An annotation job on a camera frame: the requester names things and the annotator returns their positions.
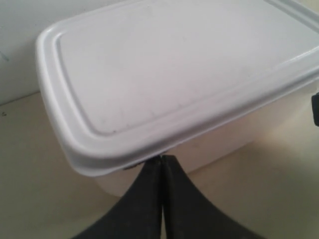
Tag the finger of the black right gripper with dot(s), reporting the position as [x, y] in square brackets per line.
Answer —
[315, 108]

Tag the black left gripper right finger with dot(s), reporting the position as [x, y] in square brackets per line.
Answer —
[188, 214]

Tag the white lidded plastic container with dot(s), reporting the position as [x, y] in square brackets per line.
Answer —
[197, 79]

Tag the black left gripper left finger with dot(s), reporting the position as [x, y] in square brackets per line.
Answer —
[137, 215]

